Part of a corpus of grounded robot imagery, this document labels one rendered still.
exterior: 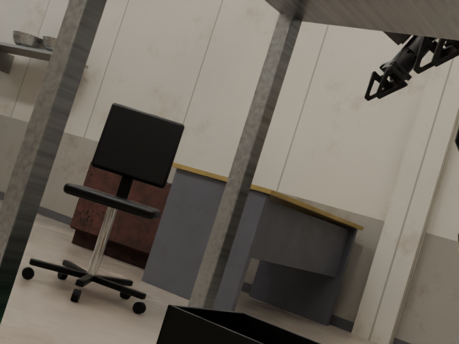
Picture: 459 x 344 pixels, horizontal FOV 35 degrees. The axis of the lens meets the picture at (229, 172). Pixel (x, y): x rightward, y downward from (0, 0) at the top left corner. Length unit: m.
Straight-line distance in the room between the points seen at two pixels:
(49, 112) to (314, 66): 5.70
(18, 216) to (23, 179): 0.04
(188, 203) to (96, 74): 3.42
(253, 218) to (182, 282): 0.63
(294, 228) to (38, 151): 4.19
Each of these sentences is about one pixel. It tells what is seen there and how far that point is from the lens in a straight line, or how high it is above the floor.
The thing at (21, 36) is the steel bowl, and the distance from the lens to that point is 8.20.
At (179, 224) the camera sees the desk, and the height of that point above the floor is 0.43.
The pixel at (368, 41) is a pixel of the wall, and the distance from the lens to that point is 6.36.
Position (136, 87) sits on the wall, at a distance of 7.53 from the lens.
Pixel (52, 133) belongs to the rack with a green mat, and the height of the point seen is 0.61.
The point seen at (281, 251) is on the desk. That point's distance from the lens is 4.92.
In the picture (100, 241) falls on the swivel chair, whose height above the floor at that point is 0.27.
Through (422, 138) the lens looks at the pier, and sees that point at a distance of 5.82.
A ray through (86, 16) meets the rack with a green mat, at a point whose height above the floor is 0.75.
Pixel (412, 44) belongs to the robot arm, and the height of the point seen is 1.14.
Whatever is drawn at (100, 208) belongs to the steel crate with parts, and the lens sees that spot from 5.77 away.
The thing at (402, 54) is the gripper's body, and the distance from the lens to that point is 1.98.
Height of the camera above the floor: 0.58
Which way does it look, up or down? 3 degrees up
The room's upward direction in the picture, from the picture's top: 17 degrees clockwise
